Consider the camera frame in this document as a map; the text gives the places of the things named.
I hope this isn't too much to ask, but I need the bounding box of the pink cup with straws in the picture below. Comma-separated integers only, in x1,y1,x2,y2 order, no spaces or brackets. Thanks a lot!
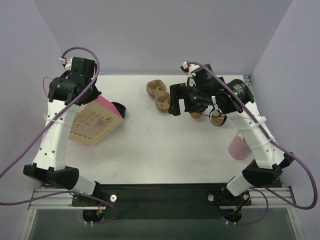
228,133,252,161

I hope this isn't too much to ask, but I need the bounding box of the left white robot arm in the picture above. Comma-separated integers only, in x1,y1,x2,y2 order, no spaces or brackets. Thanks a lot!
23,57,102,206

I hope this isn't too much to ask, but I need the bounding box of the cream and pink paper bag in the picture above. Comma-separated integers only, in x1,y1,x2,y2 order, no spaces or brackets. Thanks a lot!
40,95,124,150

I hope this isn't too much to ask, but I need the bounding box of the aluminium frame rail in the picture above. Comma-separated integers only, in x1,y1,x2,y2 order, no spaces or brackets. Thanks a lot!
243,73,298,208

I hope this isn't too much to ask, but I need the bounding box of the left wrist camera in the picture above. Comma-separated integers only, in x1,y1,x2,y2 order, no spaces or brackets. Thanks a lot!
59,57,73,71

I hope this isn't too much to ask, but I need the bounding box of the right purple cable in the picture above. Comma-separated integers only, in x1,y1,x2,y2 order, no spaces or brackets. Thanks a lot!
186,61,316,227

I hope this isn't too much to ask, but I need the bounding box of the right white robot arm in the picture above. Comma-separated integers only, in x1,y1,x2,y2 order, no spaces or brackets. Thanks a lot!
168,61,293,204

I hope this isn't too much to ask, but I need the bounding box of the single brown paper cup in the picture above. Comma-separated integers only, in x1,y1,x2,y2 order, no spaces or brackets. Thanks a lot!
190,112,202,119

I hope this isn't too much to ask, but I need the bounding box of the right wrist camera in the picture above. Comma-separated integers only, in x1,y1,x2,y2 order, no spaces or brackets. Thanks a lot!
180,61,199,76

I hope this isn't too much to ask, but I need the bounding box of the stack of black lids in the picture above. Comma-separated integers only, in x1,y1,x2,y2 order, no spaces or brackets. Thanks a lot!
111,102,127,119

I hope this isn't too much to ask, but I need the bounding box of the brown pulp cup carrier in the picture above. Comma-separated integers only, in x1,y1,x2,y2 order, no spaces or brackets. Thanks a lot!
146,79,171,113

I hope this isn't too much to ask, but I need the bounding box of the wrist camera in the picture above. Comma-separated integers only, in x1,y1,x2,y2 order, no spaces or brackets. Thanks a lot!
180,61,199,76
59,57,73,71

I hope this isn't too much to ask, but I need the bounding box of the stack of brown paper cups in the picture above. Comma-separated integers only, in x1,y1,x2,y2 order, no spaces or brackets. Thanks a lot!
209,108,227,127

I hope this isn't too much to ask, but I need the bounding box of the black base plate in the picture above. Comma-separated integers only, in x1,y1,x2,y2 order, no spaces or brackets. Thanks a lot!
71,183,252,223

